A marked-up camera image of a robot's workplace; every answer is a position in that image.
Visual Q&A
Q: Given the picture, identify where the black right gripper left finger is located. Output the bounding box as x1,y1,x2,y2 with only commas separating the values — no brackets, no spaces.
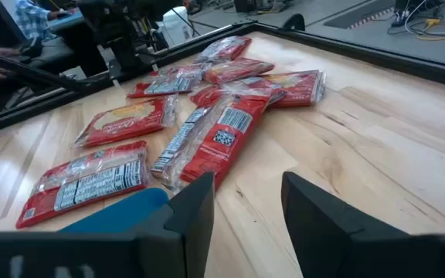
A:
0,172,215,278

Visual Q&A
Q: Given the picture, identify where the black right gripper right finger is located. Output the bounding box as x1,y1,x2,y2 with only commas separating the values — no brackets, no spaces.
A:
281,171,445,278

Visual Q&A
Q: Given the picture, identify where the popcorn bag, nutrition label up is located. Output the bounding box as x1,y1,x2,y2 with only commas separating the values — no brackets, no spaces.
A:
15,140,151,230

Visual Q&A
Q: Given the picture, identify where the popcorn bag, narrow label strip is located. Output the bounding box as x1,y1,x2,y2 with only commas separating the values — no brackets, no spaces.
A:
151,103,223,190

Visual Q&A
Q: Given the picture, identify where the popcorn bag, barcode and QR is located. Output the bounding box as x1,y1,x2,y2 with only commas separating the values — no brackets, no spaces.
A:
178,90,273,192

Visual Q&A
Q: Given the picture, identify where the popcorn bag, white label panel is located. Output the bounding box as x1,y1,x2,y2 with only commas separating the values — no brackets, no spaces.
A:
127,63,210,100

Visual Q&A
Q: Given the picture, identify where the red popcorn bag, mostly covered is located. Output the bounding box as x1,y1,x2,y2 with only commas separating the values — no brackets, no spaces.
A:
189,76,287,109

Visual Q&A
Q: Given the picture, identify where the pile of red popcorn packets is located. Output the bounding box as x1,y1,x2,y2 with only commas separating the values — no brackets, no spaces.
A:
0,21,445,136

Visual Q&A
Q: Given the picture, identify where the blue plastic basket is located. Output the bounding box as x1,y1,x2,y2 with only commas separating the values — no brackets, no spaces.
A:
59,188,170,234

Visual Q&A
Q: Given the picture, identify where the black caster wheel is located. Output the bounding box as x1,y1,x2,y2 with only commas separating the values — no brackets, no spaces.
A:
282,13,307,32

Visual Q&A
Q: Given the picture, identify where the dark floor mat, striped edge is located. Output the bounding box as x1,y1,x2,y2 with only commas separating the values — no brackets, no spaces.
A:
324,0,396,30

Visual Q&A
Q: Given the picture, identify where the blue desk top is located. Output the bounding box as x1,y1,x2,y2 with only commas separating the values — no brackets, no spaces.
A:
46,7,87,32

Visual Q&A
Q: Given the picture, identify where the person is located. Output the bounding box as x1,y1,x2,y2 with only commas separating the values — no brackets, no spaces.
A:
13,0,72,42

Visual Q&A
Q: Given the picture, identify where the white plastic container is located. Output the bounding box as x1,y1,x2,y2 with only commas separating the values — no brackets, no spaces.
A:
156,5,195,48

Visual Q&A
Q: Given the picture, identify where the black metal frame bar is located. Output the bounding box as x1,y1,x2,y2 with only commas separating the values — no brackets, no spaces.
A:
0,48,106,94

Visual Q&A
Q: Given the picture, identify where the yellow cable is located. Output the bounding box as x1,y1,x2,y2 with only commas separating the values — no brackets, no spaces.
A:
415,15,445,42

